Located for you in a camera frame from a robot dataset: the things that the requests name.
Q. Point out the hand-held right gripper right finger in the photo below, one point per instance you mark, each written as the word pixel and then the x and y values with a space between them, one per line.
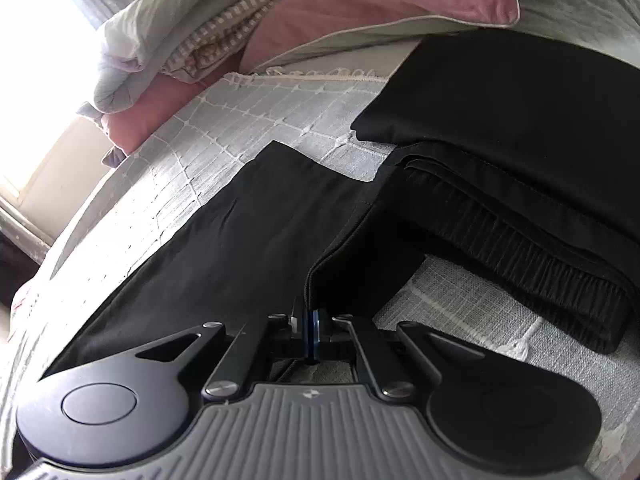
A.
pixel 316 335

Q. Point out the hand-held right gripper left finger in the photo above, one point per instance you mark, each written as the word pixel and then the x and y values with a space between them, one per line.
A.
pixel 300 332

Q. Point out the black elastic waistband pants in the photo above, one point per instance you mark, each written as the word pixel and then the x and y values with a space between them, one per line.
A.
pixel 525 270

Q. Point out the folded black pants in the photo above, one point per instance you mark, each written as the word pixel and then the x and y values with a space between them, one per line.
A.
pixel 500 100

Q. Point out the grey checked bedspread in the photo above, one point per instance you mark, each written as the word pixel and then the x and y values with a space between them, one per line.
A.
pixel 250 110

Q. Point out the striped beige cloth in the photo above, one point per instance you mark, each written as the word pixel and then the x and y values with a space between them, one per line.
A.
pixel 235 20

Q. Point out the large pink pillow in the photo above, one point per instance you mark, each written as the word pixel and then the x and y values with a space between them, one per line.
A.
pixel 380 5

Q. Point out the folded white grey quilt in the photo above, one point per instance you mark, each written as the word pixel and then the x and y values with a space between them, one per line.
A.
pixel 145 30

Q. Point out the window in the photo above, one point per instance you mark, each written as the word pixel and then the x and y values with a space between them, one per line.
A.
pixel 35 85

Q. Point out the grey blanket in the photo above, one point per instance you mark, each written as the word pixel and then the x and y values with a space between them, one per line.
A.
pixel 575 10

